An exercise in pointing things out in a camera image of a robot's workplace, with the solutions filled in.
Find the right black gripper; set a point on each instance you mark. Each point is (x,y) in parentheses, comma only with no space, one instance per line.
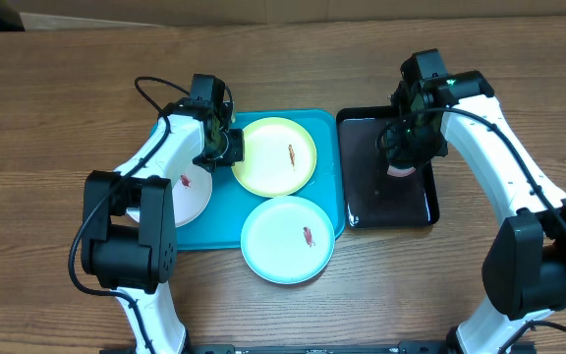
(412,148)

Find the yellow plate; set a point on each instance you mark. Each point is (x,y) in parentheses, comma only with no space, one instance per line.
(280,157)

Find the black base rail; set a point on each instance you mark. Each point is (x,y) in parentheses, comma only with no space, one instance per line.
(404,347)

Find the black rectangular tray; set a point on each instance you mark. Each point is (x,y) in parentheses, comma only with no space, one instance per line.
(374,199)

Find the teal plastic tray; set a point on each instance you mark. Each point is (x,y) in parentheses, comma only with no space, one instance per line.
(220,224)

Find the green and pink sponge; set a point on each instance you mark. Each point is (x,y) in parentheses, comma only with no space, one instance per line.
(400,172)

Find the pink plate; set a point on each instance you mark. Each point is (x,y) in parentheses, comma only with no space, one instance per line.
(190,195)

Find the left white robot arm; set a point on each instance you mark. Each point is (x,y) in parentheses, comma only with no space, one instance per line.
(128,236)

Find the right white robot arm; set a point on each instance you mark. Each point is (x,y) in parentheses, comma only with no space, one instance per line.
(524,272)

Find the light blue plate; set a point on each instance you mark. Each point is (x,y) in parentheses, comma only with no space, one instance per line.
(287,240)

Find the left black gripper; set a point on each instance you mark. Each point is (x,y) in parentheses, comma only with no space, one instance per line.
(235,154)

